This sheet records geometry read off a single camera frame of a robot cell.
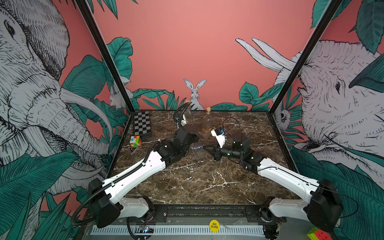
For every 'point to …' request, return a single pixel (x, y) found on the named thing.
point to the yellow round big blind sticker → (214, 226)
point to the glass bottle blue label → (199, 149)
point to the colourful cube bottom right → (315, 233)
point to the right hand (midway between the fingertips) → (203, 146)
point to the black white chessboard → (142, 124)
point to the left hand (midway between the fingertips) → (193, 126)
